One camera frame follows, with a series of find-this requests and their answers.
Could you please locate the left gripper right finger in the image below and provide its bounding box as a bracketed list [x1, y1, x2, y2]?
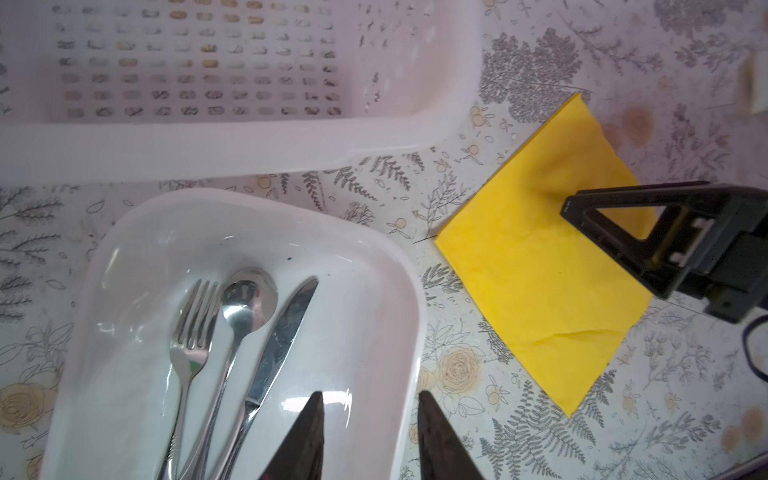
[417, 390, 483, 480]

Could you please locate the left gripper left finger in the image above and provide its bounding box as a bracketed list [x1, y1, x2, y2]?
[260, 391, 325, 480]

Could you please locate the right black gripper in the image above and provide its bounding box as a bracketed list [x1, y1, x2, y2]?
[561, 181, 767, 323]

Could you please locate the white plastic tray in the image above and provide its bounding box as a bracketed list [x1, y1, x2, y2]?
[39, 187, 428, 480]

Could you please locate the yellow paper napkin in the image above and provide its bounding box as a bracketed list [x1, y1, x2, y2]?
[435, 95, 652, 415]

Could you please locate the silver fork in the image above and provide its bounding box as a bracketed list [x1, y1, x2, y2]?
[157, 280, 221, 479]

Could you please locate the silver spoon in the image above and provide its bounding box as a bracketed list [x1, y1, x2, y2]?
[180, 267, 278, 479]

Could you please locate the white perforated plastic basket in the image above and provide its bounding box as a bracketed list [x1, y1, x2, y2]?
[1, 1, 482, 186]

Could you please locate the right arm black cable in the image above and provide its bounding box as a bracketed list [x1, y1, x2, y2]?
[741, 314, 768, 384]

